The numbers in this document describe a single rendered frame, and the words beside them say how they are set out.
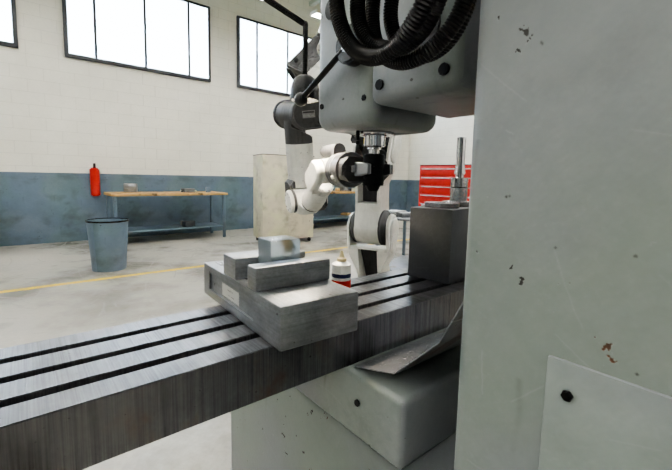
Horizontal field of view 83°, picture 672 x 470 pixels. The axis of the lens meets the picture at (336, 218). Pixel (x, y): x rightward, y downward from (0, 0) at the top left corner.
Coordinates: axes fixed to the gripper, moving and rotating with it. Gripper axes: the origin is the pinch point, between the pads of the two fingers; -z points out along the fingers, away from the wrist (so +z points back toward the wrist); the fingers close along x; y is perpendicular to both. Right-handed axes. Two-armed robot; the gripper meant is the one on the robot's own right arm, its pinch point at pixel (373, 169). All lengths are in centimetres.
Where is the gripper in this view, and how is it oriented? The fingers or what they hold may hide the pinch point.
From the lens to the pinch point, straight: 85.5
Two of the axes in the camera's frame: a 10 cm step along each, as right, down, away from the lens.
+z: -4.1, -1.0, 9.1
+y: -0.2, 9.9, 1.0
